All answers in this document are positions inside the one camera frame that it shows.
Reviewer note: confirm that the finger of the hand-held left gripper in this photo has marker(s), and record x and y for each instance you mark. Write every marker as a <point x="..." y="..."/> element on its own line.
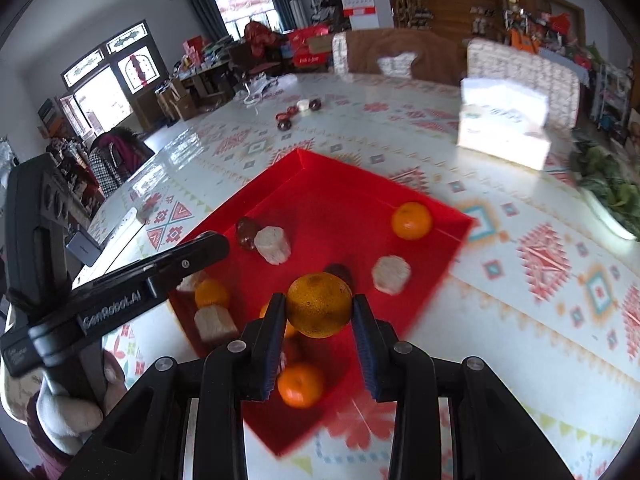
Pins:
<point x="200" y="255"/>

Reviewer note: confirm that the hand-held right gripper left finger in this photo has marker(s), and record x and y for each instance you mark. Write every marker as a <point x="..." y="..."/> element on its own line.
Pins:
<point x="272" y="350"/>

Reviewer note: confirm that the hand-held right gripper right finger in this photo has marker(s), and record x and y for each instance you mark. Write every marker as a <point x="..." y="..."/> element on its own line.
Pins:
<point x="365" y="350"/>

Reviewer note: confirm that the large dull orange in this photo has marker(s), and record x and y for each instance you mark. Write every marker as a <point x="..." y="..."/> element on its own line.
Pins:
<point x="320" y="307"/>

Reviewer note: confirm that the red cardboard tray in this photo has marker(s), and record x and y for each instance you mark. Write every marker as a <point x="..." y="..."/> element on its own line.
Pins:
<point x="325" y="200"/>

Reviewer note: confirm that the person's left forearm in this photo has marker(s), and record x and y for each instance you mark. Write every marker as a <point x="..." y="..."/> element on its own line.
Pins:
<point x="42" y="457"/>

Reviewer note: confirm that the person's left hand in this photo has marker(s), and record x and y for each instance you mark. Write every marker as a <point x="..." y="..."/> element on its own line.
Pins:
<point x="75" y="422"/>

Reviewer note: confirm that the small bright orange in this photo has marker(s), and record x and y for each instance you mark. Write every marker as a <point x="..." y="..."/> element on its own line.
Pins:
<point x="212" y="293"/>
<point x="290" y="327"/>
<point x="300" y="385"/>
<point x="411" y="220"/>

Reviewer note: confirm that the white sugarcane chunk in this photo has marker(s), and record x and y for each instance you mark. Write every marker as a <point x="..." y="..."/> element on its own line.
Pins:
<point x="191" y="282"/>
<point x="303" y="106"/>

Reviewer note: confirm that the round white rice cake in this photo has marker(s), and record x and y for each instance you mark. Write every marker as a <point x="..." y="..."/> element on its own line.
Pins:
<point x="215" y="324"/>

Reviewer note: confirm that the white cylinder cake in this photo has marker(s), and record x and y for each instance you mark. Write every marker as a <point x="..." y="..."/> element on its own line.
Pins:
<point x="272" y="246"/>

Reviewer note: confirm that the white cake piece right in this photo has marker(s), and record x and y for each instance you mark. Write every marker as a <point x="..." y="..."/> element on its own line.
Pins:
<point x="391" y="274"/>

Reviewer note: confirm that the plaid coat with fur collar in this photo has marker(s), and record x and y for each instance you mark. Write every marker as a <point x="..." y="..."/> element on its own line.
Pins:
<point x="117" y="160"/>

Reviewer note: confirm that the patterned tablecloth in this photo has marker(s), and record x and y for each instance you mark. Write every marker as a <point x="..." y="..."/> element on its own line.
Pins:
<point x="500" y="360"/>

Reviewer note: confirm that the cardboard boxes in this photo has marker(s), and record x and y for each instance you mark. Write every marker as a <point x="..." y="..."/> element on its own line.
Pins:
<point x="175" y="97"/>

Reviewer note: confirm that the red jacket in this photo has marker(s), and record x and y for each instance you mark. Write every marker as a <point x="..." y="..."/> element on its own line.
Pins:
<point x="260" y="35"/>

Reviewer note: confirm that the red gift box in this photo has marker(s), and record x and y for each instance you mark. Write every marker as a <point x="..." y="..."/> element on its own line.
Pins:
<point x="310" y="47"/>

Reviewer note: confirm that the white tissue box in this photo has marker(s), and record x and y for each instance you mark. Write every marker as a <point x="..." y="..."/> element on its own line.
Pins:
<point x="500" y="120"/>

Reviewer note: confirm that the plate of green vegetables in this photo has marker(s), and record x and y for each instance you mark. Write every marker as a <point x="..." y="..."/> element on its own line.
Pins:
<point x="610" y="185"/>

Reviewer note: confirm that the brown wooden chair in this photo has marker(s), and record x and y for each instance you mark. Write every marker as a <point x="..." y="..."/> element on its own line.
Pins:
<point x="430" y="52"/>

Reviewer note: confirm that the chair with patterned cover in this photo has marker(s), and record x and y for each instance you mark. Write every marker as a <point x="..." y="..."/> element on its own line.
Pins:
<point x="525" y="80"/>

